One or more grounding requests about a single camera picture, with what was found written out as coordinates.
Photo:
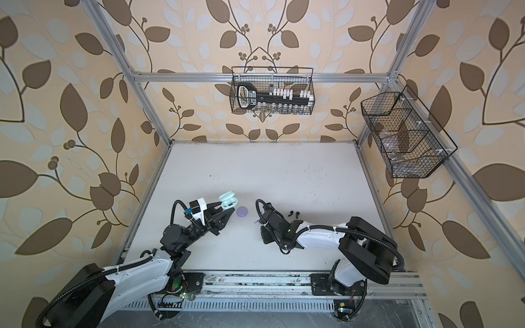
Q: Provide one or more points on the mint green charging case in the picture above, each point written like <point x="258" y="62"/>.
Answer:
<point x="228" y="200"/>

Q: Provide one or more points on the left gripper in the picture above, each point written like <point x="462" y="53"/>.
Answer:
<point x="209" y="220"/>

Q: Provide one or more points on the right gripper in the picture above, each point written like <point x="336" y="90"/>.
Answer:
<point x="264" y="235"/>

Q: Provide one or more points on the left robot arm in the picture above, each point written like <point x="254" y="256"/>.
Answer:
<point x="96" y="293"/>

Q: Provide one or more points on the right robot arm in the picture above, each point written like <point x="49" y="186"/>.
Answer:
<point x="369" y="254"/>

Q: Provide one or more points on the right wire basket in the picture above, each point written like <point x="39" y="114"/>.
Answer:
<point x="412" y="144"/>

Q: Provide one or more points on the black tool in basket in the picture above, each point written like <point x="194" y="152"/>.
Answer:
<point x="246" y="95"/>

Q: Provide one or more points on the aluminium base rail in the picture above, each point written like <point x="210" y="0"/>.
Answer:
<point x="277" y="291"/>

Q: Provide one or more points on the wire basket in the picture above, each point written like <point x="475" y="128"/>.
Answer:
<point x="412" y="144"/>
<point x="283" y="76"/>

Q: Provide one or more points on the back wire basket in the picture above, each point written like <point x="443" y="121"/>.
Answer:
<point x="283" y="76"/>

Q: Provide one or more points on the purple charging case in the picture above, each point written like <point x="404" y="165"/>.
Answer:
<point x="242" y="211"/>

